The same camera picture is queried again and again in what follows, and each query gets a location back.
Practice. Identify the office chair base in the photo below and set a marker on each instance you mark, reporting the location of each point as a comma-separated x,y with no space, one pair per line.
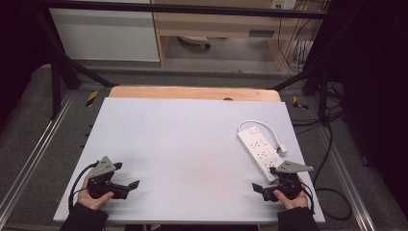
196,40

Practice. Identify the white power strip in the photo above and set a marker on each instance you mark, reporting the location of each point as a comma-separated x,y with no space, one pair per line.
271,128
260,150

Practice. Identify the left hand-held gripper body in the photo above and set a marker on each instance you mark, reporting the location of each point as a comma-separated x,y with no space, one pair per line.
102,184

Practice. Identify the black curtain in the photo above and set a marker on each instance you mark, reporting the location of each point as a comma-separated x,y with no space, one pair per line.
375,80
19,41

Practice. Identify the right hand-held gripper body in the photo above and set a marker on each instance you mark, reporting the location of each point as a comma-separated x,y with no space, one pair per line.
288,184

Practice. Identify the person's right hand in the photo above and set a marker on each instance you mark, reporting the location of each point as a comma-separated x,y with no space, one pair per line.
295,203

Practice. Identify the aluminium floor rail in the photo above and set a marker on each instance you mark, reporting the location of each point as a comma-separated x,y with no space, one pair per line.
348,179
32,150

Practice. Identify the white cabinet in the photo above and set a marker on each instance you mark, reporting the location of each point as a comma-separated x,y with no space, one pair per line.
106,35

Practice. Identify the wooden board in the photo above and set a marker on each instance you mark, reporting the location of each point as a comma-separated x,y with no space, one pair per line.
192,93

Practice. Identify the white wall socket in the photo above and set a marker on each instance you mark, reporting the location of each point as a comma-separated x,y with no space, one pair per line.
284,4

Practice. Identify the black metal frame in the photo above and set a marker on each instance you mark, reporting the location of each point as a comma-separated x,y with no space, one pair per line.
192,9

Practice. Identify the person's left hand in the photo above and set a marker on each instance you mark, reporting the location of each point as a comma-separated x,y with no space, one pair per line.
93,202

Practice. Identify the yellow black striped tape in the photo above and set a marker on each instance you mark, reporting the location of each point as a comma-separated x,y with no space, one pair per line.
299,103
91,98

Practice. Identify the light wooden desk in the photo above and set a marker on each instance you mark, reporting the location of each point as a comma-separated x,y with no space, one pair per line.
218,24

